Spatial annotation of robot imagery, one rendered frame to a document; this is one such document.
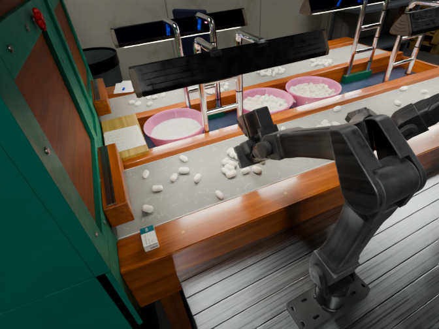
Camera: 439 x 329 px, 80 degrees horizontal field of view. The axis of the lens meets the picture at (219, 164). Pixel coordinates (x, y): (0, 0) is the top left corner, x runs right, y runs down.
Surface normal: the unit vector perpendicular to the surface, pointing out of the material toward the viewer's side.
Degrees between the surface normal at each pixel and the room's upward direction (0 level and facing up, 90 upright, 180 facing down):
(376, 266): 0
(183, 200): 0
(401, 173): 28
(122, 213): 90
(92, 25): 90
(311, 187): 0
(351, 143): 33
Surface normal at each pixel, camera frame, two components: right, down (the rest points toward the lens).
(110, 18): 0.44, 0.54
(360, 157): 0.16, -0.35
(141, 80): 0.29, 0.06
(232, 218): -0.07, -0.78
